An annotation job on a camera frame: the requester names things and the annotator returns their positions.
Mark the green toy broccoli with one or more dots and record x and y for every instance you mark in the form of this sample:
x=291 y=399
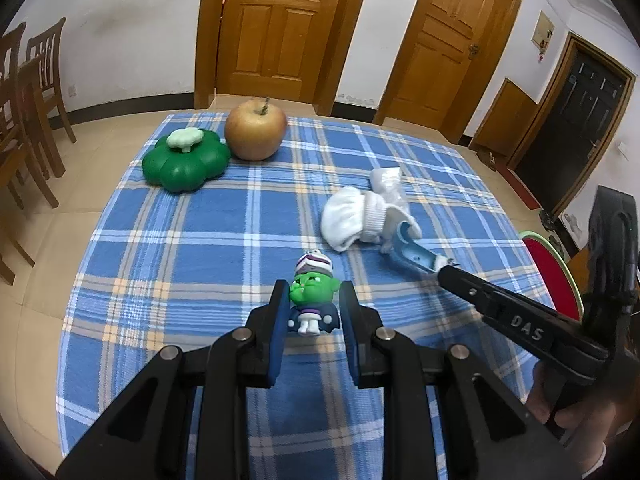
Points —
x=185 y=165

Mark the brown shoe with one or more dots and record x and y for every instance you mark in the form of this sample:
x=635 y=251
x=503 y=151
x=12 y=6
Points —
x=486 y=157

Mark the white wall socket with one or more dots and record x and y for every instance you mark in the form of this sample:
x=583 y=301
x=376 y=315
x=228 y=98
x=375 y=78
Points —
x=72 y=91

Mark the red bucket with green rim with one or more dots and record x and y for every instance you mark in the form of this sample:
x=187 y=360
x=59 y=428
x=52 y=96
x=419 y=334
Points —
x=552 y=280

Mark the white wall switch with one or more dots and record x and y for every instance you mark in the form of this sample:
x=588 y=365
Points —
x=624 y=148

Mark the red doormat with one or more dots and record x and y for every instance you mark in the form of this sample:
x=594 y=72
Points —
x=517 y=187

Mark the dark shoes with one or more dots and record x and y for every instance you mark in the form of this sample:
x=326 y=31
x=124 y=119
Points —
x=547 y=220

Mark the beige wall box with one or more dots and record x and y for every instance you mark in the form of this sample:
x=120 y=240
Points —
x=542 y=27

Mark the dark door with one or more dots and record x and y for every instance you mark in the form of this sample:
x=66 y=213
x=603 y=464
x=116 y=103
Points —
x=575 y=125

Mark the green faced toy figure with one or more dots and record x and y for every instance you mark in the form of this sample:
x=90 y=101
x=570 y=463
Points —
x=312 y=290

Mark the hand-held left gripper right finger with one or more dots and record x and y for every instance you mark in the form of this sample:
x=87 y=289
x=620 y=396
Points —
x=351 y=335

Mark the wooden chair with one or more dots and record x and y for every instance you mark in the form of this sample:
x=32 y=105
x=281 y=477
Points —
x=47 y=85
x=15 y=125

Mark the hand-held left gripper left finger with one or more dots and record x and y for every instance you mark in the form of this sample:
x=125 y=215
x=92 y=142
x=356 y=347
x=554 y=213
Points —
x=274 y=332

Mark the person's right hand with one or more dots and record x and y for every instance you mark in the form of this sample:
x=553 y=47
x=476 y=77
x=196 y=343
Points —
x=590 y=435

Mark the white sock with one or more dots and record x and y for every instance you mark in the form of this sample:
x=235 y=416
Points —
x=352 y=215

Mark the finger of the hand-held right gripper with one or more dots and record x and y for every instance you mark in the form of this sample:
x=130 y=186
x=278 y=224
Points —
x=520 y=322

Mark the wooden wall panel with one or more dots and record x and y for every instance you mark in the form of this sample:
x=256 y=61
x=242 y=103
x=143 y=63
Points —
x=505 y=120

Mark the brown apple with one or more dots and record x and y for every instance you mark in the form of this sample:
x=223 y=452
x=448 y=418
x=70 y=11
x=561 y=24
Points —
x=255 y=130

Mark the red wall decoration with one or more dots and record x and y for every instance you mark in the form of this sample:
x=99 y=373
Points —
x=542 y=52

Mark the blue plaid tablecloth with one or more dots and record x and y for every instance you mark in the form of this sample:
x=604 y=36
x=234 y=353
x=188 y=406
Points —
x=200 y=260

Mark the wooden door with arched panel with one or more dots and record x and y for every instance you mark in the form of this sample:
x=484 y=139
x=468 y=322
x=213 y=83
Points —
x=280 y=25

